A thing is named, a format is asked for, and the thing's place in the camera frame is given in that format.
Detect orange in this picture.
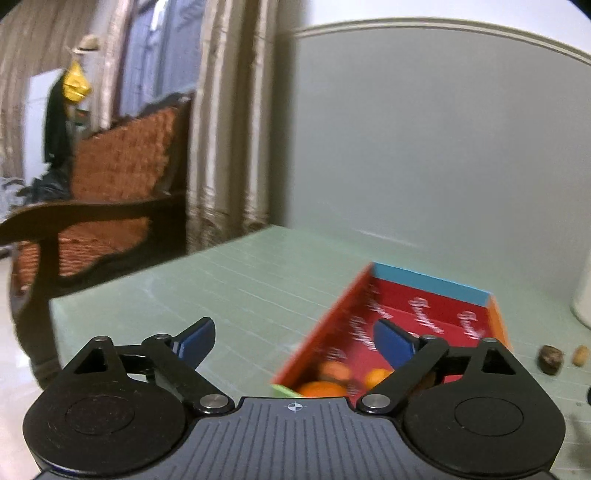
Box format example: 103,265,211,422
299,381,348,399
365,368,396,389

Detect white refrigerator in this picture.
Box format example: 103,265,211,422
23,69,70,183

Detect brown patterned curtain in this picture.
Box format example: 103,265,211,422
0,0,134,181

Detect black bag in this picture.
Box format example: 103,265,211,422
18,168,75,201

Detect brownish orange fruit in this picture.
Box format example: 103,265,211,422
320,361,354,384

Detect white container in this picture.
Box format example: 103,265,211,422
571,256,591,329

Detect dark wooden sofa orange cushions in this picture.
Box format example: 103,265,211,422
0,91,197,388

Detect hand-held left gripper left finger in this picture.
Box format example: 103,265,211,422
62,318,234,414

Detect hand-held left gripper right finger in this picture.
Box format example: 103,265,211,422
356,318,536,416

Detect yellow plastic bag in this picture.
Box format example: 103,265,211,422
64,62,93,103

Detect straw hat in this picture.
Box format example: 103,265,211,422
68,34,101,55

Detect beige satin curtain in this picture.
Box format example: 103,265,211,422
187,0,298,254

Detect colourful cardboard box red inside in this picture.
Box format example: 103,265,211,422
270,262,514,400

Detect brown walnut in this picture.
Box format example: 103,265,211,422
538,345,565,371

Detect black hanging garment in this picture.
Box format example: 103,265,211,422
44,78,77,168

